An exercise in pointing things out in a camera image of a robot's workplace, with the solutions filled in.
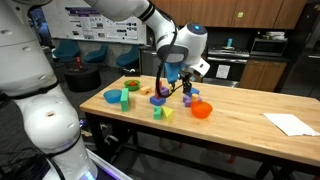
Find steel refrigerator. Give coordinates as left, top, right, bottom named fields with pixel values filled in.
left=293, top=19, right=320, bottom=99

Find white paper sign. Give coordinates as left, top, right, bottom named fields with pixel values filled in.
left=215, top=64, right=231, bottom=80

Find large teal arch block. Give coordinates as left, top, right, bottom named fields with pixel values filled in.
left=119, top=87, right=130, bottom=113

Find white paper sheet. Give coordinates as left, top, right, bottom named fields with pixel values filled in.
left=263, top=112, right=320, bottom=137

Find black table frame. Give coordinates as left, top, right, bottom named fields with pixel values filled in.
left=84, top=111, right=320, bottom=180

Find steel stove oven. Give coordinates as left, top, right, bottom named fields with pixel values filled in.
left=206, top=44, right=251, bottom=85

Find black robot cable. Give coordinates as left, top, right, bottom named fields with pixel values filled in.
left=155, top=13, right=188, bottom=99

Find black floor cables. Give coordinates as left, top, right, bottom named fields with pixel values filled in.
left=0, top=151, right=51, bottom=180

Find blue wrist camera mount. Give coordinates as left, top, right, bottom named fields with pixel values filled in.
left=164, top=62, right=185, bottom=84

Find teal lounge chair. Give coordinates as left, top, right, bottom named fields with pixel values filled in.
left=53, top=39, right=81, bottom=63
left=83, top=43, right=109, bottom=64
left=115, top=44, right=141, bottom=68

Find wooden wall cabinets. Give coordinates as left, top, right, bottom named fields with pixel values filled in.
left=151, top=0, right=308, bottom=30

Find black microwave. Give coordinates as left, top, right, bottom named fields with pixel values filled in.
left=249, top=37, right=288, bottom=57

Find red cylinder block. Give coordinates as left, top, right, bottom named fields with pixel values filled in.
left=154, top=79, right=163, bottom=100

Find narrow wooden base cabinet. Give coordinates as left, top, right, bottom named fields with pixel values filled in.
left=239, top=59, right=288, bottom=93

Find steel dishwasher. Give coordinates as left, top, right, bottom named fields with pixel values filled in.
left=139, top=46, right=165, bottom=78

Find blue plastic bowl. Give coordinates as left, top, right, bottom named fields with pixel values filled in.
left=103, top=89, right=123, bottom=104

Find purple arch block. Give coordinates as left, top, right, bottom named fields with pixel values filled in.
left=182, top=97, right=194, bottom=108

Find black round ottoman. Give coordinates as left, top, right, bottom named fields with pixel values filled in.
left=64, top=64, right=102, bottom=93

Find white robot base platform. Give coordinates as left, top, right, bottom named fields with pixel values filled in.
left=79, top=148, right=134, bottom=180

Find green plastic bowl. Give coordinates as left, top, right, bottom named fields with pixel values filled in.
left=123, top=79, right=141, bottom=92

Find purple square block with hole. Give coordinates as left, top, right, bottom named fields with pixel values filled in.
left=160, top=86, right=170, bottom=98

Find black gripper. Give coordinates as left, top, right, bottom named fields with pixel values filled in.
left=180, top=70, right=194, bottom=95

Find orange plastic bowl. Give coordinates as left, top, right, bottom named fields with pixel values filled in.
left=190, top=101, right=214, bottom=119

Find blue square base block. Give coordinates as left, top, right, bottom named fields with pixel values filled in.
left=149, top=95, right=167, bottom=107

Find wall poster board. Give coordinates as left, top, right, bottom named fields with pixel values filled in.
left=42, top=0, right=148, bottom=45

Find small teal arch block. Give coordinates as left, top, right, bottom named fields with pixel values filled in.
left=153, top=105, right=163, bottom=121

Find blue foam block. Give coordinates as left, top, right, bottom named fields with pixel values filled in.
left=189, top=87, right=201, bottom=97

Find tan arch block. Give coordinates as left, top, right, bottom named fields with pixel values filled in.
left=139, top=85, right=153, bottom=96

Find black tape dispenser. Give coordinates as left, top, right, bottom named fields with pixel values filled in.
left=119, top=67, right=141, bottom=78

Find yellow-green triangle block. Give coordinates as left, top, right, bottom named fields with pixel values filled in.
left=161, top=105, right=175, bottom=122

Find stacked white bowls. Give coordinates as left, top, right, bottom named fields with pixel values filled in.
left=266, top=31, right=286, bottom=40

